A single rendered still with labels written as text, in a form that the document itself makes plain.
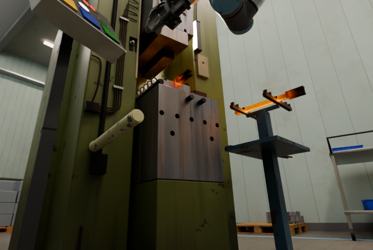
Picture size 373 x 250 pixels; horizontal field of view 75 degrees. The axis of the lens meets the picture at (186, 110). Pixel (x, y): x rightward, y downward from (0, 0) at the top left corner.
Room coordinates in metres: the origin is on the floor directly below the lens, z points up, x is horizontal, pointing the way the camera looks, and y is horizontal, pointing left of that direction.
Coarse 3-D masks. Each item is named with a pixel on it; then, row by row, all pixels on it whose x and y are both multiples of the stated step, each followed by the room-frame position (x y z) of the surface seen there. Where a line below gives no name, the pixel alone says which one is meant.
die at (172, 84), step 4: (164, 80) 1.11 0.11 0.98; (168, 80) 1.13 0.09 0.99; (152, 84) 1.15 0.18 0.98; (164, 84) 1.11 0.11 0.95; (168, 84) 1.13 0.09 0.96; (172, 84) 1.14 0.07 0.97; (176, 84) 1.16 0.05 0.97; (180, 84) 1.17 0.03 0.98; (184, 84) 1.19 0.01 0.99; (180, 88) 1.17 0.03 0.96; (184, 88) 1.19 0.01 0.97; (188, 88) 1.20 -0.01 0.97
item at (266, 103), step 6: (294, 90) 1.18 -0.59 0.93; (300, 90) 1.16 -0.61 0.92; (282, 96) 1.22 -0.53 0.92; (288, 96) 1.19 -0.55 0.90; (294, 96) 1.18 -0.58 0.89; (264, 102) 1.30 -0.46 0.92; (270, 102) 1.28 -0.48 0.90; (246, 108) 1.38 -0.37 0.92; (252, 108) 1.36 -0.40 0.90; (258, 108) 1.36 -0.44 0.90
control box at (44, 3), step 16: (32, 0) 0.57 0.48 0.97; (48, 0) 0.55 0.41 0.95; (80, 0) 0.73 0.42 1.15; (48, 16) 0.59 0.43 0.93; (64, 16) 0.61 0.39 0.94; (80, 16) 0.64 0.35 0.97; (96, 16) 0.78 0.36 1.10; (64, 32) 0.66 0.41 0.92; (80, 32) 0.68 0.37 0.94; (96, 32) 0.70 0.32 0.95; (96, 48) 0.76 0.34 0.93; (112, 48) 0.79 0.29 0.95
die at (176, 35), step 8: (152, 32) 1.17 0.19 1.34; (168, 32) 1.13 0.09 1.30; (176, 32) 1.16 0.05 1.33; (184, 32) 1.20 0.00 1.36; (144, 40) 1.25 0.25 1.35; (152, 40) 1.16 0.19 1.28; (160, 40) 1.15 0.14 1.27; (168, 40) 1.15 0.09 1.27; (176, 40) 1.16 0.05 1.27; (184, 40) 1.19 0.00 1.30; (144, 48) 1.25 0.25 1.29; (152, 48) 1.23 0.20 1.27; (160, 48) 1.23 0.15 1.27; (168, 48) 1.23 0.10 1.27; (176, 48) 1.23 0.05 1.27; (184, 48) 1.24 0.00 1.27; (144, 56) 1.30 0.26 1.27; (152, 56) 1.31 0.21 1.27; (176, 56) 1.31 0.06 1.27; (144, 64) 1.40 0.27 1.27
